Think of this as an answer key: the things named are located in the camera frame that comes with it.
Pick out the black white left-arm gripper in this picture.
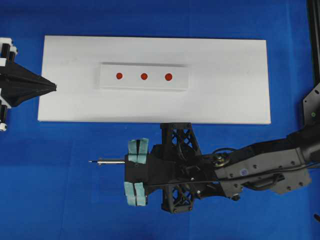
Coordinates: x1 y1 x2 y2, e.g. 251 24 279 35
0 37 57 132

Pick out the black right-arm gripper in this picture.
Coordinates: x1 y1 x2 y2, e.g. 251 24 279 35
124 123 220 214

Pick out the red handled soldering iron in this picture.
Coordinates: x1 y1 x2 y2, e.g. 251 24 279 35
88 158 129 166

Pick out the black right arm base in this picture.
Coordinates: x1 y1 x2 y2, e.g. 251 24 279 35
302 83 320 128

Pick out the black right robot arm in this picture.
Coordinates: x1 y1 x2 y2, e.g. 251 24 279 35
124 123 320 214

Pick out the white foam base board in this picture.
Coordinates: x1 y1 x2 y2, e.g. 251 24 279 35
38 35 271 125

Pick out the small white raised block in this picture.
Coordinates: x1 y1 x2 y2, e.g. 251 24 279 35
98 63 190 92

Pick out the black aluminium frame rail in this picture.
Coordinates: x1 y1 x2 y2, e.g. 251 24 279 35
306 0 320 86

